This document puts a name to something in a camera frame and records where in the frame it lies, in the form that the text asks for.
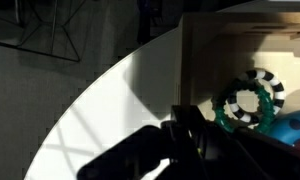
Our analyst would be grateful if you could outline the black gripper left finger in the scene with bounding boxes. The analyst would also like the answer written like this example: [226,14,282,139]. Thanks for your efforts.
[170,104,206,134]

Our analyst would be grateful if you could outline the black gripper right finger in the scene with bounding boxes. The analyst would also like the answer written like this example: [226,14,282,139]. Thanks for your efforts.
[234,128,300,180]

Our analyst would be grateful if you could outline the green knobbly ring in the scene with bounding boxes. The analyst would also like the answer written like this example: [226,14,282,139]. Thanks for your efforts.
[212,79,276,135]

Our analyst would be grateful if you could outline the wooden slatted box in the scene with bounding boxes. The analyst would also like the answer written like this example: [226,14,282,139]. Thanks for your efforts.
[176,11,300,144]

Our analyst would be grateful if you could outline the blue dotted ring toy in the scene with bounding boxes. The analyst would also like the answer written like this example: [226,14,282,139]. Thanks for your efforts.
[268,108,300,148]

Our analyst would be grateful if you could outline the black white striped ring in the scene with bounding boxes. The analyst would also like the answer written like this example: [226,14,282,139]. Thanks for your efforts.
[225,68,287,125]

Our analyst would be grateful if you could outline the black cylinder post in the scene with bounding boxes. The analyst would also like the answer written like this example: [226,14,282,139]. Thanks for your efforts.
[136,0,154,45]

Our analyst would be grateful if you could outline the metal wire frame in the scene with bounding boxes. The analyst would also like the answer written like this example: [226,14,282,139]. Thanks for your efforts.
[0,0,88,63]

